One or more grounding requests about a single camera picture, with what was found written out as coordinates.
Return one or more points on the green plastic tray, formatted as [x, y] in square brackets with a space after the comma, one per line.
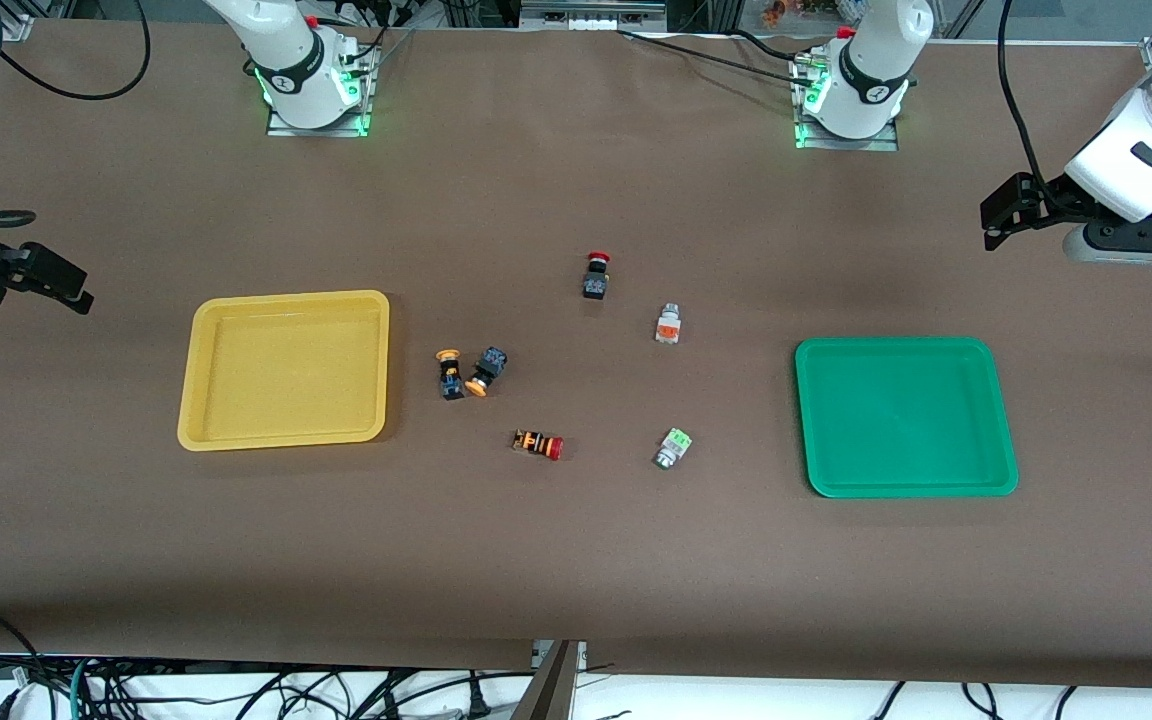
[906, 420]

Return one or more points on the white pushbutton orange clip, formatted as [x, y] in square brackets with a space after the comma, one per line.
[668, 325]

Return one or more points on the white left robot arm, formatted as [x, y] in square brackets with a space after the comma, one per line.
[876, 50]

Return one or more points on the dark grey table post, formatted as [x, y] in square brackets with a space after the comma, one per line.
[551, 690]

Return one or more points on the red button black body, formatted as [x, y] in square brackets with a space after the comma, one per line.
[595, 285]

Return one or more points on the black power plug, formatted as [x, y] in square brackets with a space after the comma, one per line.
[477, 706]

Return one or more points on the yellow plastic tray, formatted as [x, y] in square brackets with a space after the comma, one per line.
[286, 370]

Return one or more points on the white pushbutton green clip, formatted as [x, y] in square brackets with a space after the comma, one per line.
[674, 445]

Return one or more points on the yellow button black body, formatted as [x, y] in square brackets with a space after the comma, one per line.
[489, 362]
[451, 380]

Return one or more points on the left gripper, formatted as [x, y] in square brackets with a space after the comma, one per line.
[1049, 194]

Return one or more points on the red button orange body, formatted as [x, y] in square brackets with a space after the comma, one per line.
[536, 443]

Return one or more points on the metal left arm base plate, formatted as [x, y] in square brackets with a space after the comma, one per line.
[886, 143]

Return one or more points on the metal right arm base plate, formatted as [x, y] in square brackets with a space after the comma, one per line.
[336, 129]

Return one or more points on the brown table cover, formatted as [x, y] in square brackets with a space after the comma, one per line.
[576, 560]

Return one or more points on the silver aluminium frame rail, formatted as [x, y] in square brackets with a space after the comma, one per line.
[591, 10]

